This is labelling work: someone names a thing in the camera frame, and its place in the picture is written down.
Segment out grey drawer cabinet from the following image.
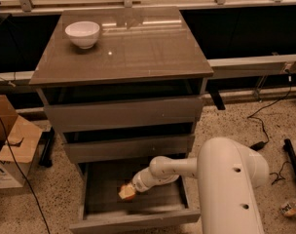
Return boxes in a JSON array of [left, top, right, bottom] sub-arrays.
[[28, 6, 214, 168]]

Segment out black stand foot left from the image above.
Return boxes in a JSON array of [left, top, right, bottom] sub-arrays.
[[39, 128, 55, 168]]

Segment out plastic drink bottle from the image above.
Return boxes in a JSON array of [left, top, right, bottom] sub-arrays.
[[280, 198, 296, 217]]

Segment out black bar on floor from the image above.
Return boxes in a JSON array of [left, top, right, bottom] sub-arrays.
[[283, 138, 296, 176]]

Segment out white ceramic bowl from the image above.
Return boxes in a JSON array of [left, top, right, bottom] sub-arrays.
[[65, 21, 100, 49]]

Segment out grey top drawer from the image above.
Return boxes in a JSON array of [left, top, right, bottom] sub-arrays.
[[44, 97, 203, 133]]

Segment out brown cardboard box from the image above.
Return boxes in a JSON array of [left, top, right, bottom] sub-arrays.
[[0, 95, 42, 189]]

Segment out grey middle drawer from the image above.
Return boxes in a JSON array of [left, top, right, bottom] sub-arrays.
[[64, 134, 195, 163]]

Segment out black cable left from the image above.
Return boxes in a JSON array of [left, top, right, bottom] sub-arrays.
[[0, 104, 52, 234]]

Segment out black power adapter cable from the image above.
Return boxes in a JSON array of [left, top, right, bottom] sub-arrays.
[[246, 69, 293, 186]]

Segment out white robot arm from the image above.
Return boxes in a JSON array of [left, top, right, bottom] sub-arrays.
[[119, 137, 269, 234]]

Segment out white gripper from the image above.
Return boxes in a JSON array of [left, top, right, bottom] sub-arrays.
[[118, 167, 180, 201]]

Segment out red apple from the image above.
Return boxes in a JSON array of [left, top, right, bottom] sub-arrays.
[[119, 182, 137, 202]]

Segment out grey open bottom drawer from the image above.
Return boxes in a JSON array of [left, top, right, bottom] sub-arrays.
[[70, 157, 201, 234]]

